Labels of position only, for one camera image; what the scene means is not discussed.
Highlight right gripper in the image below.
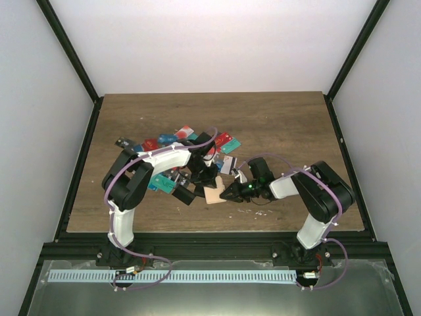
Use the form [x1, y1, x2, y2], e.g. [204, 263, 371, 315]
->
[221, 179, 262, 203]

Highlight beige leather card holder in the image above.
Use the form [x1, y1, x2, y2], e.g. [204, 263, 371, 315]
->
[204, 176, 226, 204]

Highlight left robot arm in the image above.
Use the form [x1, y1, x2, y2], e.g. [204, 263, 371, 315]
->
[102, 129, 218, 266]

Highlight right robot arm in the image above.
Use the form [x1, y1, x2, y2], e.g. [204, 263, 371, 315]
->
[220, 157, 355, 265]

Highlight white magnetic stripe card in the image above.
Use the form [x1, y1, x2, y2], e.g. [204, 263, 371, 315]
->
[220, 155, 237, 175]

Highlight black loose card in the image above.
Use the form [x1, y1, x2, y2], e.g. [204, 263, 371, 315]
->
[172, 186, 195, 205]

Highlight red VIP card right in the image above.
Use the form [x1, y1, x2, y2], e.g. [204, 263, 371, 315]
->
[214, 132, 233, 148]

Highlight red vip card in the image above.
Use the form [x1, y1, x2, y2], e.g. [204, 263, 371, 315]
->
[214, 132, 233, 148]
[141, 138, 161, 152]

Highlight teal VIP card right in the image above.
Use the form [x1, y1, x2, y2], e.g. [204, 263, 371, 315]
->
[221, 138, 241, 154]

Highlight teal vip card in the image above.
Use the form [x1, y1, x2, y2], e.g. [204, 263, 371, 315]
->
[148, 174, 176, 194]
[221, 138, 241, 154]

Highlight white red circle card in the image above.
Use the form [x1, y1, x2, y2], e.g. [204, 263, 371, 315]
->
[174, 125, 194, 139]

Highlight blue VIP card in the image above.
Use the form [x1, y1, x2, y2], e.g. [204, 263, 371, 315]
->
[157, 134, 178, 144]

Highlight black VIP card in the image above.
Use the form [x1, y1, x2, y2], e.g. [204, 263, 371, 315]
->
[114, 137, 136, 150]

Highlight black front frame rail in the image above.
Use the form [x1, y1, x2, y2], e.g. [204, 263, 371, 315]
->
[40, 231, 391, 263]

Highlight light blue cable tray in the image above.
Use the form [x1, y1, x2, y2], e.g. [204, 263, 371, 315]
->
[47, 269, 297, 284]

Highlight black right frame post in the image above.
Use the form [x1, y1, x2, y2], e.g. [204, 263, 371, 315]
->
[326, 0, 390, 100]

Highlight black frame post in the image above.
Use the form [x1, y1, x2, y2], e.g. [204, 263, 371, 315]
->
[36, 0, 99, 103]
[326, 0, 390, 100]

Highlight black left frame post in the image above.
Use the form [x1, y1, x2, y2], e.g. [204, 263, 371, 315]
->
[36, 0, 99, 103]

